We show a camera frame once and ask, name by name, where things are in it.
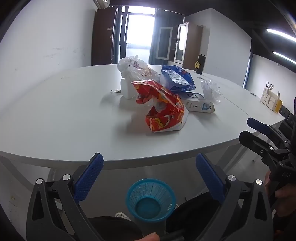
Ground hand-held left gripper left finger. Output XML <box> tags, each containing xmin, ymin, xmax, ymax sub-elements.
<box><xmin>26</xmin><ymin>152</ymin><xmax>104</xmax><ymax>241</ymax></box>

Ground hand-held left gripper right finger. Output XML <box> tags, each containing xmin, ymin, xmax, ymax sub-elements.
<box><xmin>195</xmin><ymin>153</ymin><xmax>275</xmax><ymax>241</ymax></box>

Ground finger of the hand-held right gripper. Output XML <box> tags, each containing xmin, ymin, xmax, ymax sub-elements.
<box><xmin>247</xmin><ymin>117</ymin><xmax>288</xmax><ymax>145</ymax></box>
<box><xmin>238</xmin><ymin>131</ymin><xmax>290</xmax><ymax>168</ymax></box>

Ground blue plastic mesh basket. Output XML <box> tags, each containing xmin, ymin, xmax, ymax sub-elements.
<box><xmin>126</xmin><ymin>178</ymin><xmax>176</xmax><ymax>223</ymax></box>

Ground white and blue cardboard box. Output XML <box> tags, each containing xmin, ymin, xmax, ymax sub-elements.
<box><xmin>179</xmin><ymin>91</ymin><xmax>216</xmax><ymax>114</ymax></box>

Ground white plastic cup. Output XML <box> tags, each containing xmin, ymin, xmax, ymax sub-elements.
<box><xmin>120</xmin><ymin>78</ymin><xmax>137</xmax><ymax>100</ymax></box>

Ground person's right hand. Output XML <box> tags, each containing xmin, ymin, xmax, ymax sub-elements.
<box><xmin>264</xmin><ymin>173</ymin><xmax>296</xmax><ymax>217</ymax></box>

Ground person's left hand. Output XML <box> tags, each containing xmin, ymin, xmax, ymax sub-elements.
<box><xmin>142</xmin><ymin>232</ymin><xmax>160</xmax><ymax>241</ymax></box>

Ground white desk organizer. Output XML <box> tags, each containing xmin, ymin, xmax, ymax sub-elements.
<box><xmin>260</xmin><ymin>81</ymin><xmax>280</xmax><ymax>109</ymax></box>

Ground person's black pants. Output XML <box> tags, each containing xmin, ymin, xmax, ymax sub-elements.
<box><xmin>87</xmin><ymin>192</ymin><xmax>221</xmax><ymax>241</ymax></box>

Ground person's white shoe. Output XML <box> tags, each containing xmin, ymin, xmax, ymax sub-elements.
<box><xmin>115</xmin><ymin>212</ymin><xmax>131</xmax><ymax>221</ymax></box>

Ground blue vertical pole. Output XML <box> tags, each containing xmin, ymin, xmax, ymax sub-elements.
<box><xmin>243</xmin><ymin>52</ymin><xmax>253</xmax><ymax>89</ymax></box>

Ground crumpled clear plastic wrap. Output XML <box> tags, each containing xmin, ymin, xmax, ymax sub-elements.
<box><xmin>200</xmin><ymin>79</ymin><xmax>223</xmax><ymax>105</ymax></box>

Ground ceiling tube light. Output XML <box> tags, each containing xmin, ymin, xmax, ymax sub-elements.
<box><xmin>272</xmin><ymin>51</ymin><xmax>296</xmax><ymax>65</ymax></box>
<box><xmin>266</xmin><ymin>28</ymin><xmax>296</xmax><ymax>40</ymax></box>

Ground red patterned snack bag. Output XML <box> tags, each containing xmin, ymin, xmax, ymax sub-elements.
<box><xmin>130</xmin><ymin>79</ymin><xmax>189</xmax><ymax>133</ymax></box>

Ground black bottle with yellow star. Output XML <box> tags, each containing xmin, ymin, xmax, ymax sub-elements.
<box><xmin>195</xmin><ymin>53</ymin><xmax>206</xmax><ymax>75</ymax></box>

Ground blue snack bag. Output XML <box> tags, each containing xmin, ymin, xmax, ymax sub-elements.
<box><xmin>160</xmin><ymin>65</ymin><xmax>196</xmax><ymax>93</ymax></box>

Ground brown cabinet with glass doors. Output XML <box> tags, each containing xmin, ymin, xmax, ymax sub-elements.
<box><xmin>170</xmin><ymin>21</ymin><xmax>204</xmax><ymax>68</ymax></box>

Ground white plastic bag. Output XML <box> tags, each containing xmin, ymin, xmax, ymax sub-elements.
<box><xmin>117</xmin><ymin>55</ymin><xmax>161</xmax><ymax>85</ymax></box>

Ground dark cabinet with glass door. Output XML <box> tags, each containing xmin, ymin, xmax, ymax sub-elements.
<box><xmin>149</xmin><ymin>9</ymin><xmax>185</xmax><ymax>66</ymax></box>

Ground dark brown wooden cabinet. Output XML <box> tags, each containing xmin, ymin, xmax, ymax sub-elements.
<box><xmin>91</xmin><ymin>8</ymin><xmax>119</xmax><ymax>66</ymax></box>

